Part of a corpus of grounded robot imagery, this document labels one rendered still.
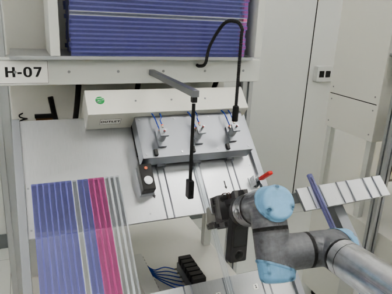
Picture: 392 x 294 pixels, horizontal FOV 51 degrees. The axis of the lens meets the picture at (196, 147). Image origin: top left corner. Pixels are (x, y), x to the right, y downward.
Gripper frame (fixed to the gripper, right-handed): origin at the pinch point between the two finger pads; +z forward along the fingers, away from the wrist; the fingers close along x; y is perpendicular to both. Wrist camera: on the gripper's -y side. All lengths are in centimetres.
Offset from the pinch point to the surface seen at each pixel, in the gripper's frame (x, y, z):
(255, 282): -7.9, -16.0, -2.7
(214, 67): -8.9, 47.1, -1.2
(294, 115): -152, 79, 154
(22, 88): 46, 49, 17
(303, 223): -147, -5, 169
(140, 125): 15.7, 31.1, 1.9
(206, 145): -2.2, 23.3, 0.2
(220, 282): 1.8, -14.3, -2.3
